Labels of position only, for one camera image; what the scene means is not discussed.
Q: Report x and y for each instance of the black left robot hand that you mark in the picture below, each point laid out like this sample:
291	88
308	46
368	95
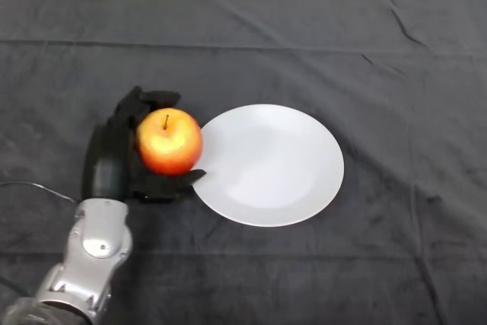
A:
110	165

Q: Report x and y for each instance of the black table cloth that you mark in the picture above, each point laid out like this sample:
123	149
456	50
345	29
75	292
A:
266	36

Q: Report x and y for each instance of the white round plate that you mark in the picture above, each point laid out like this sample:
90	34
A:
274	169

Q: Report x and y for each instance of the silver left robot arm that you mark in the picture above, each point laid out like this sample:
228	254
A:
83	256

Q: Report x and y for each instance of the red yellow apple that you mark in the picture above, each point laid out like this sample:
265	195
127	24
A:
169	150

